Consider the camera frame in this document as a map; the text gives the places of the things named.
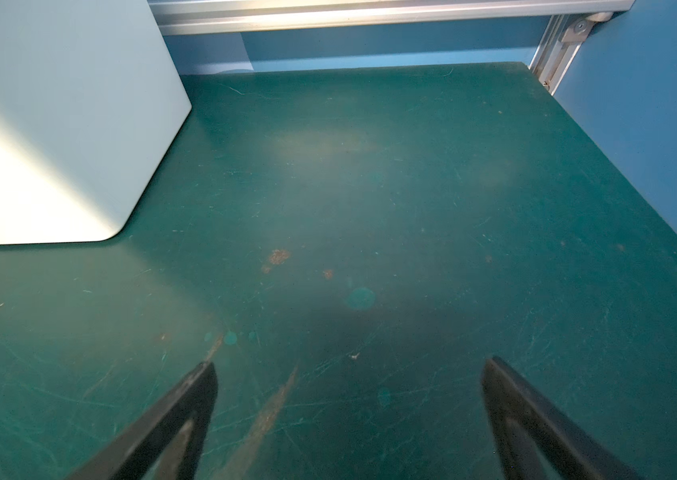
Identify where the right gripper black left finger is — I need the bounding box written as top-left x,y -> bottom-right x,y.
68,361 -> 218,479

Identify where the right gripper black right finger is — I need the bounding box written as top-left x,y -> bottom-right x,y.
481,356 -> 641,479

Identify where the white plastic trash bin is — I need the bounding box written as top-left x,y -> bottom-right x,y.
0,1 -> 192,245

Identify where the aluminium frame right post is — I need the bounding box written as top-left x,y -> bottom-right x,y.
529,12 -> 614,95

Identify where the aluminium frame back rail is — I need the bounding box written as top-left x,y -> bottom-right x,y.
148,0 -> 633,35

